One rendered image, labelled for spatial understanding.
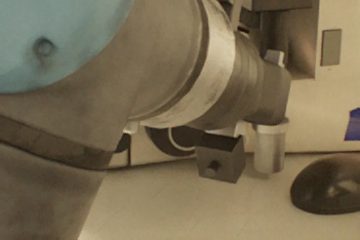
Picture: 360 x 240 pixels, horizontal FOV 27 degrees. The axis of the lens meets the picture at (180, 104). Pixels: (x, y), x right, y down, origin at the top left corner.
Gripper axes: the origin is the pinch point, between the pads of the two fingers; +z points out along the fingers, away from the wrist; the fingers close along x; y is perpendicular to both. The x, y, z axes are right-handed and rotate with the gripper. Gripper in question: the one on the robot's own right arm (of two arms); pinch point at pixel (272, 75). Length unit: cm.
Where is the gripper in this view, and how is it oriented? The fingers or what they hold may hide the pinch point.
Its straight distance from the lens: 64.9
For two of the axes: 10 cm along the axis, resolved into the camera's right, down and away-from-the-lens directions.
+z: 4.0, 1.4, 9.0
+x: 9.0, 1.4, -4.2
